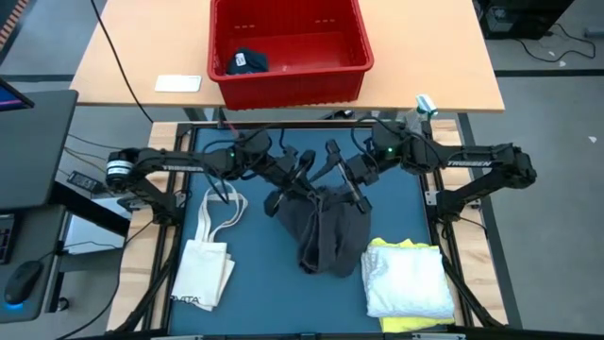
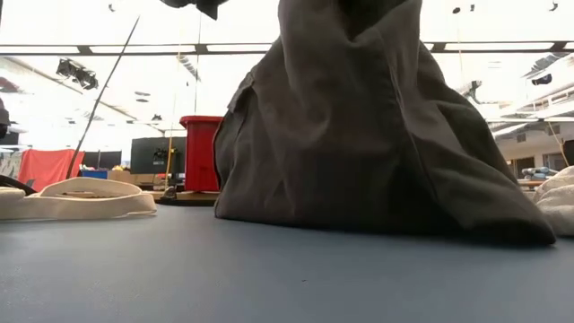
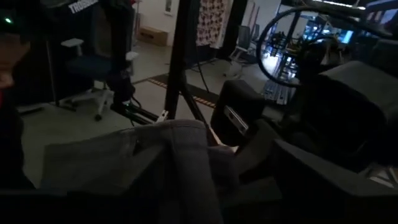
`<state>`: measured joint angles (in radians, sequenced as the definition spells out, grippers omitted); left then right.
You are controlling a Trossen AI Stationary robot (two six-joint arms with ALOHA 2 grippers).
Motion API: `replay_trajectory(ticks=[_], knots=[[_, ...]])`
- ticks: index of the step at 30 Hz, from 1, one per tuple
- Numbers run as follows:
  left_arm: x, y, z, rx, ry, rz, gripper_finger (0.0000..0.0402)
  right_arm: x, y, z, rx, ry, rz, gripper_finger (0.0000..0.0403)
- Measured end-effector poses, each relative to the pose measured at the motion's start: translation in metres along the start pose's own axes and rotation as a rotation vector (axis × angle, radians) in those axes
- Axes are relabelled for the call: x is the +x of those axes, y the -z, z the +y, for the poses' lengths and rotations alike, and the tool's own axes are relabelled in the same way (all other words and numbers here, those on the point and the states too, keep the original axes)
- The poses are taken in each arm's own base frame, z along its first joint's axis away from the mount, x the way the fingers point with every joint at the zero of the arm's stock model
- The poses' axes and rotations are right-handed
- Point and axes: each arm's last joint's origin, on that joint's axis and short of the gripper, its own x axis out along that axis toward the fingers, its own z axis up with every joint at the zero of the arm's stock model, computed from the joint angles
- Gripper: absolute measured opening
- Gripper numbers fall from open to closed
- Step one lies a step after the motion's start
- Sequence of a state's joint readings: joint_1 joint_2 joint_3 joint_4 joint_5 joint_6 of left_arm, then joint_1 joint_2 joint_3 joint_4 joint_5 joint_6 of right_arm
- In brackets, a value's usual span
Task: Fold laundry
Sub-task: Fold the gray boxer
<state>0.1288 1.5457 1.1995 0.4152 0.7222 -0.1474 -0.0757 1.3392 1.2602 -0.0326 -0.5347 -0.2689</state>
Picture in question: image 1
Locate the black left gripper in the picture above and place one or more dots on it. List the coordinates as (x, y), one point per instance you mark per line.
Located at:
(285, 170)

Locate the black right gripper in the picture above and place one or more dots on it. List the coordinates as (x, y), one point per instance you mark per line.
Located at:
(363, 170)

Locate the dark grey garment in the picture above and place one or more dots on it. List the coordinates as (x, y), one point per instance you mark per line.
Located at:
(325, 236)

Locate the white lace garment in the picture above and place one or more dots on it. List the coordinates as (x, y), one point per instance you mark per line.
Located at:
(406, 283)

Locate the yellow shirt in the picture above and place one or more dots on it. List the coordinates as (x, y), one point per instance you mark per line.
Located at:
(410, 325)

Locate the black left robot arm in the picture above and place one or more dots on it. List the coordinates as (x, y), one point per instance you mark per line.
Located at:
(179, 165)

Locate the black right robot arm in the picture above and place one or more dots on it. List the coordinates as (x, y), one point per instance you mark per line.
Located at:
(472, 163)

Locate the red plastic laundry basket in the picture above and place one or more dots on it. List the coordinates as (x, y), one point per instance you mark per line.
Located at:
(292, 92)

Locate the red tape tag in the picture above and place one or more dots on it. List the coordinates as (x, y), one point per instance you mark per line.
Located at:
(232, 130)

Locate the clear plastic spray bottle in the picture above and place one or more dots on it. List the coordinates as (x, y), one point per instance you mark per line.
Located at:
(427, 104)

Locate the blue table mat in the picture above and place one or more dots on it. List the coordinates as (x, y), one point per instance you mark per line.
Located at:
(264, 293)

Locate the navy garment with white tag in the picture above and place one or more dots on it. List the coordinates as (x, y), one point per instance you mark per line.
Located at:
(257, 61)

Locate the cream canvas tote bag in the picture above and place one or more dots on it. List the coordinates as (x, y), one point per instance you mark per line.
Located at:
(200, 274)

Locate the white card on desk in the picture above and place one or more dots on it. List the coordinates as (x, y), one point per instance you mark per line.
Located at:
(178, 83)

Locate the light wooden desk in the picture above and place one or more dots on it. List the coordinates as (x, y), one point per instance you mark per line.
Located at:
(424, 47)

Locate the white flat panel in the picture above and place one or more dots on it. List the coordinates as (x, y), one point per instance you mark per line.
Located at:
(94, 231)

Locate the black power adapter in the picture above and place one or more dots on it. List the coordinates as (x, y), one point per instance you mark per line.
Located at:
(85, 181)

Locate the black computer tower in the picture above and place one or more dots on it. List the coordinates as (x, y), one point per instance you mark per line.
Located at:
(524, 19)

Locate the black computer monitor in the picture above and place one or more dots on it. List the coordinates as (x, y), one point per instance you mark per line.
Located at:
(33, 151)

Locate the black side desk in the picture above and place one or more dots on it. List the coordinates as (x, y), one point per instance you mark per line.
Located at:
(33, 236)

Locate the grey power strip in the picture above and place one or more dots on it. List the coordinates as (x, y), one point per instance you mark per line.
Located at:
(594, 32)

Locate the black computer mouse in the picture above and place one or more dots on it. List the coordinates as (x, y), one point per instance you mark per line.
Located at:
(21, 283)

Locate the black keyboard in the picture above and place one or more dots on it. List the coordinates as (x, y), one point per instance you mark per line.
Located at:
(5, 238)

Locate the black aluminium table frame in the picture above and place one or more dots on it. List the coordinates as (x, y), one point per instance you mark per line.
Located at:
(354, 337)

